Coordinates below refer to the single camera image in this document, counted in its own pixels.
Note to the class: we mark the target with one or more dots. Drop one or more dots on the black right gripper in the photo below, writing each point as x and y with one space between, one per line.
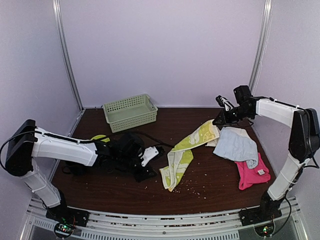
224 118

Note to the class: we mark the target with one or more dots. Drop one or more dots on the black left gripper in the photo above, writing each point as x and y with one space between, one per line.
144 175

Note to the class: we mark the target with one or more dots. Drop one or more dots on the green patterned towel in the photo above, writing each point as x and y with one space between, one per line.
181 155

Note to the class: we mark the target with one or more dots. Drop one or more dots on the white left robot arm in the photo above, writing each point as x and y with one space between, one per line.
30 142

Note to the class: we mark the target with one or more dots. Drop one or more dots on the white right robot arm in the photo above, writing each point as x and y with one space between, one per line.
304 138

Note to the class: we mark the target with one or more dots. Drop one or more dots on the cream white towel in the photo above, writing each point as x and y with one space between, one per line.
212 142

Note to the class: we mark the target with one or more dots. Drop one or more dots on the light blue towel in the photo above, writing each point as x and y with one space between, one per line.
234 144

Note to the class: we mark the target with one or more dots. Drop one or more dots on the lime green bowl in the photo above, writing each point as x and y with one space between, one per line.
101 137

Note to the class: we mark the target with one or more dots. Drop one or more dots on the pale green plastic basket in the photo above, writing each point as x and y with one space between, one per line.
130 112

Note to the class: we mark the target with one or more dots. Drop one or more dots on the pink towel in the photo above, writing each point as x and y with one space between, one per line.
249 177

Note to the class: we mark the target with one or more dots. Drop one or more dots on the dark blue mug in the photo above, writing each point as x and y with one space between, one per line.
73 170

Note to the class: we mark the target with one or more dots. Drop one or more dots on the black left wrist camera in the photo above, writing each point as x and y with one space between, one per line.
131 145

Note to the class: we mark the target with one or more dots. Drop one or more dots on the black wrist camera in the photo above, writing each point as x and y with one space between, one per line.
131 145
242 93

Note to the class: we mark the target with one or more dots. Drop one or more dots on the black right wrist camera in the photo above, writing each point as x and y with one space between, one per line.
242 93

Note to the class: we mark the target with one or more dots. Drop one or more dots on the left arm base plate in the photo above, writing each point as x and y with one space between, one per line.
70 216

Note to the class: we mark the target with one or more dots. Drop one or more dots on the aluminium frame post right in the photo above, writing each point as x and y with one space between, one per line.
261 46

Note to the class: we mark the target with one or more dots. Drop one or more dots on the aluminium frame post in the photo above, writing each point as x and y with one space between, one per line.
65 53
261 46

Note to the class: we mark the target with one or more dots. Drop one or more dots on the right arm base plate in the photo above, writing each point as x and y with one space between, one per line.
255 215

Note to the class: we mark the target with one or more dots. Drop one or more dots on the aluminium front rail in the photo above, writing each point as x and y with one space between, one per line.
221 225

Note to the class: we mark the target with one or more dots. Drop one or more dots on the aluminium frame post left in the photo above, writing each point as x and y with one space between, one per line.
65 53

